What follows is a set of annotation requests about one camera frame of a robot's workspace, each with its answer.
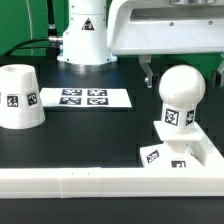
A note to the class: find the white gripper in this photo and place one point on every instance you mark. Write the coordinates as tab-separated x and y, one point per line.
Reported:
149	27

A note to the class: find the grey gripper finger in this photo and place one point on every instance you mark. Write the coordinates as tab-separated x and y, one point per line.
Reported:
218	76

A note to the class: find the white lamp bulb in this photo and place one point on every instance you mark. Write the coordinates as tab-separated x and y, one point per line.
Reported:
181	88

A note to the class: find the white lamp base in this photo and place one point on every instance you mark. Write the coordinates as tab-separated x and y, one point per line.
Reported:
174	151

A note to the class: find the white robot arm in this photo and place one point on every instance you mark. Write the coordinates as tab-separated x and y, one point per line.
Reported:
98	33

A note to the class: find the white lamp shade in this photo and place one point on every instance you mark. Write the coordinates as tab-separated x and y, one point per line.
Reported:
20	103

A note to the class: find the white marker tag plate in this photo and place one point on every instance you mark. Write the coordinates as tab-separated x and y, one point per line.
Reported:
85	97

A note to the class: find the white L-shaped fence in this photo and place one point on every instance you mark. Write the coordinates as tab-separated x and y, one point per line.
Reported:
207	180

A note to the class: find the black cable connector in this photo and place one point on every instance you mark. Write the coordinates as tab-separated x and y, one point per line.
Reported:
54	39

